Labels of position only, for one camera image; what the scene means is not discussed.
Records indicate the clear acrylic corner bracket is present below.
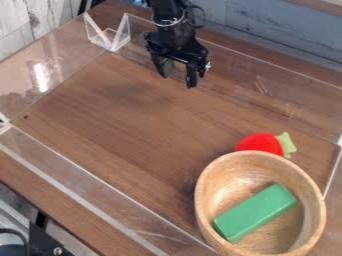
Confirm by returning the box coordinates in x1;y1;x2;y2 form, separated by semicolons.
83;13;131;52

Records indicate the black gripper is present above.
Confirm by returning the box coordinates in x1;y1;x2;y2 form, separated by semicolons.
145;22;209;88

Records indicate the clear acrylic front wall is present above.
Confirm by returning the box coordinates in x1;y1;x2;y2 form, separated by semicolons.
0;124;218;256

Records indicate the green rectangular block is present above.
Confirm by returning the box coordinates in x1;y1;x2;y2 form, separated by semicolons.
211;183;297;243

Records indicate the wooden bowl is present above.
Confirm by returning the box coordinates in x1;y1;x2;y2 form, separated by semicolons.
194;151;326;256

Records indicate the black clamp with screw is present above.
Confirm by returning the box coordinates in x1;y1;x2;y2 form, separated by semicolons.
28;223;75;256

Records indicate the black cable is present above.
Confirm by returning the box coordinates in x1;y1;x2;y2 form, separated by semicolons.
0;228;31;256

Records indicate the red plush tomato toy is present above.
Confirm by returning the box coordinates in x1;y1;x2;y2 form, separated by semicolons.
235;132;298;159

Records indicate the clear acrylic wall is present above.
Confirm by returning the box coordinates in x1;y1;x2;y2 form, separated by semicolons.
0;124;218;256
126;13;342;143

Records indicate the clear acrylic back wall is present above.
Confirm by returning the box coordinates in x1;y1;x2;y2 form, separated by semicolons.
126;13;342;143

